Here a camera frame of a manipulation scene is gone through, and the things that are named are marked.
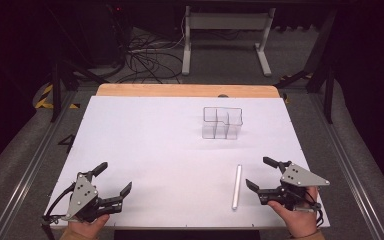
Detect aluminium rail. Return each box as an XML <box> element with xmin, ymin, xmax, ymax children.
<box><xmin>0</xmin><ymin>89</ymin><xmax>78</xmax><ymax>240</ymax></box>
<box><xmin>308</xmin><ymin>93</ymin><xmax>384</xmax><ymax>240</ymax></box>

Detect person's right hand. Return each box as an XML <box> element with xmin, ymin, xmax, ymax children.
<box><xmin>267</xmin><ymin>185</ymin><xmax>320</xmax><ymax>239</ymax></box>

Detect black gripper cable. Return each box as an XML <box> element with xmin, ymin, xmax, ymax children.
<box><xmin>40</xmin><ymin>181</ymin><xmax>78</xmax><ymax>240</ymax></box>
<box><xmin>296</xmin><ymin>189</ymin><xmax>325</xmax><ymax>228</ymax></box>

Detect person's left hand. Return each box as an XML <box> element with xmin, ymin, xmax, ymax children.
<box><xmin>67</xmin><ymin>213</ymin><xmax>111</xmax><ymax>240</ymax></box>

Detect yellow black hazard tape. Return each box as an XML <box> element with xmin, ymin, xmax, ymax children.
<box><xmin>34</xmin><ymin>83</ymin><xmax>81</xmax><ymax>110</ymax></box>

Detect black computer case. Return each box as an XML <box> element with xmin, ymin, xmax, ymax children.
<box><xmin>74</xmin><ymin>2</ymin><xmax>129</xmax><ymax>67</ymax></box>

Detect black metal stand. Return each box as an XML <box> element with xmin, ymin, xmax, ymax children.
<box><xmin>47</xmin><ymin>59</ymin><xmax>110</xmax><ymax>123</ymax></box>
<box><xmin>274</xmin><ymin>9</ymin><xmax>337</xmax><ymax>125</ymax></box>

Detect white pen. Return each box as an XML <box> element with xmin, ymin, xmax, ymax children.
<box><xmin>231</xmin><ymin>164</ymin><xmax>243</xmax><ymax>211</ymax></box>

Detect white board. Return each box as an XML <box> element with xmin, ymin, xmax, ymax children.
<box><xmin>47</xmin><ymin>95</ymin><xmax>331</xmax><ymax>230</ymax></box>

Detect tangle of black cables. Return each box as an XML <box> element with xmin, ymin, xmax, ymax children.
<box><xmin>114</xmin><ymin>14</ymin><xmax>185</xmax><ymax>85</ymax></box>

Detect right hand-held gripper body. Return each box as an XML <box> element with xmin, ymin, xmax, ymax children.
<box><xmin>259</xmin><ymin>162</ymin><xmax>331</xmax><ymax>213</ymax></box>

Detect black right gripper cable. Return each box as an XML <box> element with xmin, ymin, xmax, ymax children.
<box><xmin>296</xmin><ymin>189</ymin><xmax>325</xmax><ymax>228</ymax></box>

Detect clear plastic divided organizer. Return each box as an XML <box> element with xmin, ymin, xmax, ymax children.
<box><xmin>201</xmin><ymin>106</ymin><xmax>244</xmax><ymax>141</ymax></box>

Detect white metal desk frame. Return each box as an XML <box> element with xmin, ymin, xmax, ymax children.
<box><xmin>181</xmin><ymin>5</ymin><xmax>277</xmax><ymax>77</ymax></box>

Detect wooden table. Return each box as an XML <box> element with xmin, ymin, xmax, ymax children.
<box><xmin>95</xmin><ymin>83</ymin><xmax>281</xmax><ymax>99</ymax></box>

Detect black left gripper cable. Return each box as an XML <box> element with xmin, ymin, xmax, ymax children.
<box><xmin>40</xmin><ymin>181</ymin><xmax>78</xmax><ymax>240</ymax></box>

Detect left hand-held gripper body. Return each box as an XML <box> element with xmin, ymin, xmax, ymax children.
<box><xmin>62</xmin><ymin>171</ymin><xmax>114</xmax><ymax>224</ymax></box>

